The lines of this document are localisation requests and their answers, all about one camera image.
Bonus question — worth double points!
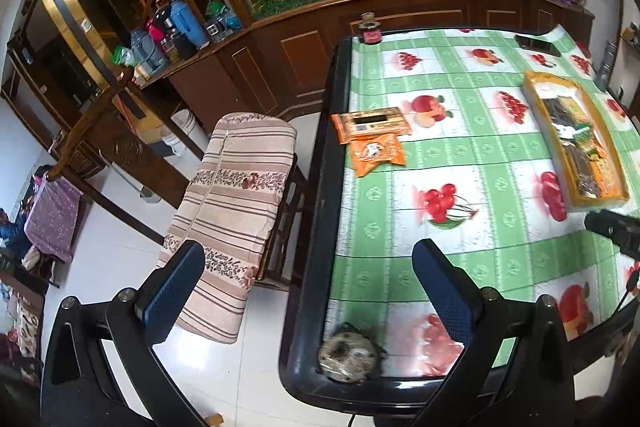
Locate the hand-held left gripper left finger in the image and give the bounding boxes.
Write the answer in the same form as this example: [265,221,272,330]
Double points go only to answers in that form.
[42,240,207,427]

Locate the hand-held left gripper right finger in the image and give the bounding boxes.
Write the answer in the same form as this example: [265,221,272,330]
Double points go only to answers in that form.
[410,238,577,427]

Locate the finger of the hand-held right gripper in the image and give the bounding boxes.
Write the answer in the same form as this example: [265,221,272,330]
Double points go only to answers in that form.
[584,208,640,260]

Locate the large orange biscuit packet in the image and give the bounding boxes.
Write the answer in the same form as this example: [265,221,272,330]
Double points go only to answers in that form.
[592,154,621,198]

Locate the clear cracker packet green edge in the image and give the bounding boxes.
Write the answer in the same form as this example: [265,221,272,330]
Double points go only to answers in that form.
[570,127,598,152]

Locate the cream cracker packet green ends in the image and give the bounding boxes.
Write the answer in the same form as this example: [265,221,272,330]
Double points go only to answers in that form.
[565,94,591,122]

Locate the yellow tray of snacks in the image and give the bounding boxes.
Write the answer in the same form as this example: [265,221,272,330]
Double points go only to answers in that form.
[522,70,630,208]

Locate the orange packet with round logo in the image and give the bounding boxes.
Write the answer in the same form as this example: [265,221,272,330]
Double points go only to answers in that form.
[349,133,406,178]

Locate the orange packet with dark window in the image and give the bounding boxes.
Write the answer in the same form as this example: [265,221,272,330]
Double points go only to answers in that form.
[330,107,413,144]

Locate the chair with striped cushion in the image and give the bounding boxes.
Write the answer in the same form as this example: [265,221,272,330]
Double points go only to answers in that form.
[155,112,307,345]

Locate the green fruit print tablecloth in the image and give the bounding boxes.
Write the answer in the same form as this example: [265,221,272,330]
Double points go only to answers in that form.
[320,24,640,380]

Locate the purple floral cloth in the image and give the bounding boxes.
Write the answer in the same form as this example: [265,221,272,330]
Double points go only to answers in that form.
[24,174,83,264]

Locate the white bucket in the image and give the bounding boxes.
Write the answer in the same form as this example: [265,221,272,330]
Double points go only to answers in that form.
[170,108,211,160]

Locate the carved wooden chair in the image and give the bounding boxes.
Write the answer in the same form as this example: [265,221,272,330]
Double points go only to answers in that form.
[47,66,193,210]

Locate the black phone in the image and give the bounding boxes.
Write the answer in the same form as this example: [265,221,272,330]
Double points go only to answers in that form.
[515,34,562,58]

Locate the dark wooden cabinet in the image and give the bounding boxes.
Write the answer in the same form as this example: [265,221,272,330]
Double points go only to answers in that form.
[165,0,596,142]

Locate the blue thermos jug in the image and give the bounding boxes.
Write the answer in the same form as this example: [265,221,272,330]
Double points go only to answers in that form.
[169,0,210,48]

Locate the red jar with brown lid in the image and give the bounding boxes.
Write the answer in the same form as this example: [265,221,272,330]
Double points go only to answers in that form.
[361,12,383,45]

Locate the black cable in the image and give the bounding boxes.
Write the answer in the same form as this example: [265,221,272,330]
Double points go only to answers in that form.
[602,264,640,348]

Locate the black table frame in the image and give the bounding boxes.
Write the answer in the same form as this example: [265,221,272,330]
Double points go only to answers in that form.
[278,27,640,417]

